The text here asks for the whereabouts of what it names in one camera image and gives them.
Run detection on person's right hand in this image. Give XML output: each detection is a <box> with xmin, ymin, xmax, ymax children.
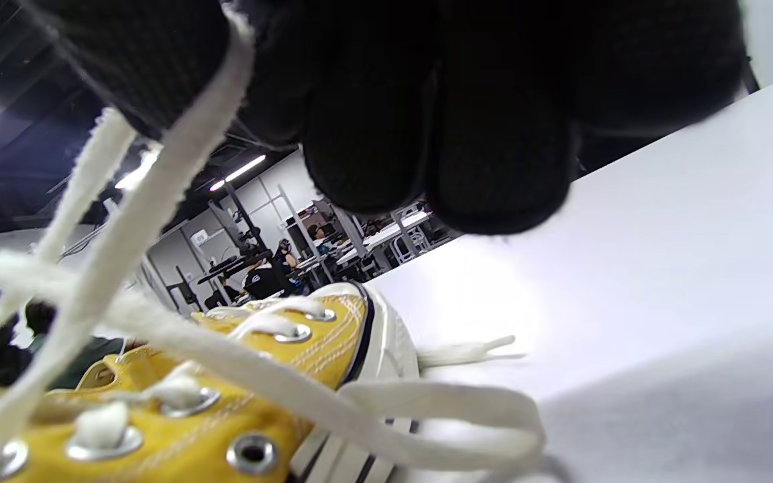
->
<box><xmin>24</xmin><ymin>0</ymin><xmax>748</xmax><ymax>237</ymax></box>

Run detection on white shoe laces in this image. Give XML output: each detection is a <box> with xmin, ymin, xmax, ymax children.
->
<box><xmin>0</xmin><ymin>7</ymin><xmax>548</xmax><ymax>483</ymax></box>

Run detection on yellow canvas shoe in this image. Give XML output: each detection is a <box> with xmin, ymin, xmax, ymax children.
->
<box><xmin>0</xmin><ymin>282</ymin><xmax>421</xmax><ymax>483</ymax></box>

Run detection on ceiling strip light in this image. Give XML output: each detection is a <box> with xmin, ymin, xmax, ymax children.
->
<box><xmin>209</xmin><ymin>154</ymin><xmax>268</xmax><ymax>193</ymax></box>
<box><xmin>115</xmin><ymin>149</ymin><xmax>159</xmax><ymax>192</ymax></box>

